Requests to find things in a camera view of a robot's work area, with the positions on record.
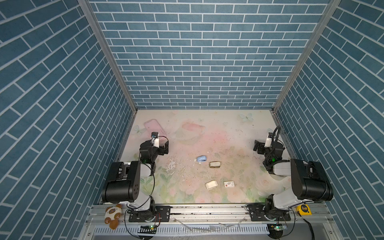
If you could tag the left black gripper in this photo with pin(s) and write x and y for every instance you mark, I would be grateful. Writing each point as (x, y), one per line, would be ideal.
(160, 149)

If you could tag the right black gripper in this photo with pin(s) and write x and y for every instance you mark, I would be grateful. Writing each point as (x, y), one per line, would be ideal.
(257, 144)

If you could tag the light blue stapler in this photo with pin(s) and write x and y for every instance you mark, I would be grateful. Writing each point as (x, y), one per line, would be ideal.
(201, 159)

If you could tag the white staple box sleeve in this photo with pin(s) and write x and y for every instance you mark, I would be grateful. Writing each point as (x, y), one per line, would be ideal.
(229, 184)

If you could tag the staple box tray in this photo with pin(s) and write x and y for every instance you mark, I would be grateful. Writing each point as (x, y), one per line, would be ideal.
(211, 184)

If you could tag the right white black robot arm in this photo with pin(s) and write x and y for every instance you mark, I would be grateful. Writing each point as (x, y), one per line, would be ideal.
(309, 181)

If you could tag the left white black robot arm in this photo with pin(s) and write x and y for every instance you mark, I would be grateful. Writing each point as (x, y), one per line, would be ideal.
(122, 185)

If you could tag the yellow tape measure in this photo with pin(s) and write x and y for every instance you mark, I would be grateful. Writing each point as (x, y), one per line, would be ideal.
(304, 210)

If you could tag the brown white plush toy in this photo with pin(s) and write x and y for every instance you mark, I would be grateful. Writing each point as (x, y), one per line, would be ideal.
(112, 216)

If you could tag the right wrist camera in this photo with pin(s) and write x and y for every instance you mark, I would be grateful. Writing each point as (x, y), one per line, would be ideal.
(269, 140)

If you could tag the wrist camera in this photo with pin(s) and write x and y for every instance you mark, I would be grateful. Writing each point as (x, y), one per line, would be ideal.
(269, 140)
(155, 141)

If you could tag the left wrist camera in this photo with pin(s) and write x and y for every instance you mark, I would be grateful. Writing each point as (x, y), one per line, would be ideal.
(155, 141)

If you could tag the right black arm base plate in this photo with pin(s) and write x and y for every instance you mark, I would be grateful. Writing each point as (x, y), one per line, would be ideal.
(261, 213)

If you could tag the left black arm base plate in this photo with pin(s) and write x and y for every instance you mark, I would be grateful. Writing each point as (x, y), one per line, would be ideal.
(161, 213)

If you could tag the white perforated cable duct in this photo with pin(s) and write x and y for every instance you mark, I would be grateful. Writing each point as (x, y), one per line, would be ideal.
(187, 230)

